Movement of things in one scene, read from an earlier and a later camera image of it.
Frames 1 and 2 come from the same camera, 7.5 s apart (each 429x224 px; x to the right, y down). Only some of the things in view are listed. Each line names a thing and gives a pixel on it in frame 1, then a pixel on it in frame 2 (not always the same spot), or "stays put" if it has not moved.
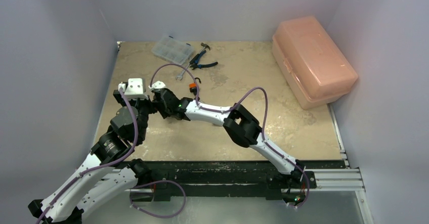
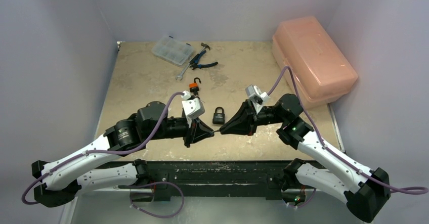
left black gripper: x=120 y=97 -> x=202 y=131
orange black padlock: x=192 y=86 stays put
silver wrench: x=180 y=75 stays put
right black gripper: x=159 y=98 -> x=250 y=119
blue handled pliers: x=194 y=62 stays put
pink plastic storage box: x=314 y=68 stays put
